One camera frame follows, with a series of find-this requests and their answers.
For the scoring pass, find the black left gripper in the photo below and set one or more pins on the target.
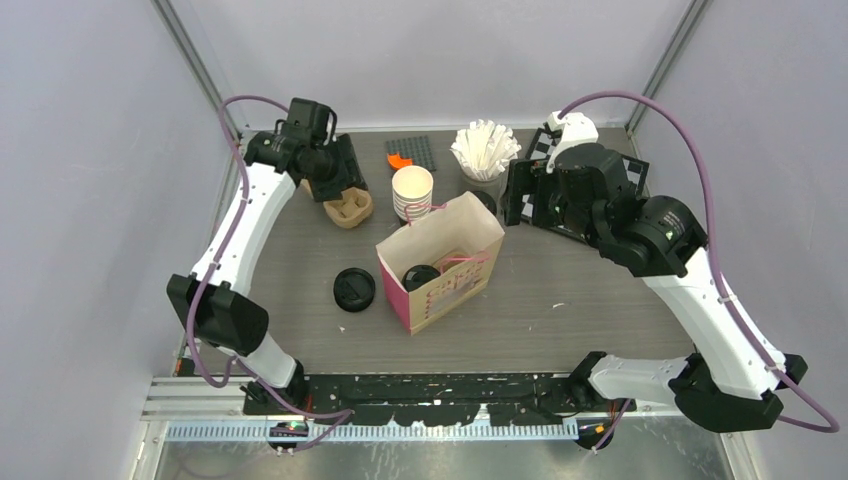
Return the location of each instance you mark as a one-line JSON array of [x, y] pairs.
[[348, 175]]

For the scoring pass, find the yellow pink paper bag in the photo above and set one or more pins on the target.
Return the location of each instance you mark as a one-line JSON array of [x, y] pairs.
[[460, 238]]

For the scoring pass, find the orange curved toy piece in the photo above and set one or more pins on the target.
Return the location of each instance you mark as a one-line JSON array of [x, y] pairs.
[[397, 161]]

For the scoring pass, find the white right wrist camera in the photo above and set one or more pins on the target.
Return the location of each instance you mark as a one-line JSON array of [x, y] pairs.
[[573, 128]]

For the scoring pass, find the white paper-wrapped straws bundle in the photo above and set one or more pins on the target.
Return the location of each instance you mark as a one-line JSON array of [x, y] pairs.
[[485, 146]]

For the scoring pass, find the stack of black cup lids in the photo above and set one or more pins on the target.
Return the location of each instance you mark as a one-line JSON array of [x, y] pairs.
[[354, 289]]

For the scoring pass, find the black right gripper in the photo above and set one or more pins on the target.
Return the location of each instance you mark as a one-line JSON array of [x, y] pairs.
[[528, 176]]

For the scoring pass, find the black white checkerboard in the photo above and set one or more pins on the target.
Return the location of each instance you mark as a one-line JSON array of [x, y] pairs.
[[531, 195]]

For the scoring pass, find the small dark mat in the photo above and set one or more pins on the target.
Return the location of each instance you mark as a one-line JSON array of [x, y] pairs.
[[417, 148]]

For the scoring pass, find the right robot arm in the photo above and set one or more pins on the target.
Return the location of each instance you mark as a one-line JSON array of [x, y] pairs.
[[730, 383]]

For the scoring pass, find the stack of paper cups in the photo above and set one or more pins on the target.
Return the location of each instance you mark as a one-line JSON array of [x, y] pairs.
[[412, 189]]

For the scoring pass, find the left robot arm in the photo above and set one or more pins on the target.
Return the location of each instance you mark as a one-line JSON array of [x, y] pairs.
[[223, 326]]

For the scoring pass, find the brown pulp cup carrier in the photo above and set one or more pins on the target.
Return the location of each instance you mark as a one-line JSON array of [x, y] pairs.
[[355, 207]]

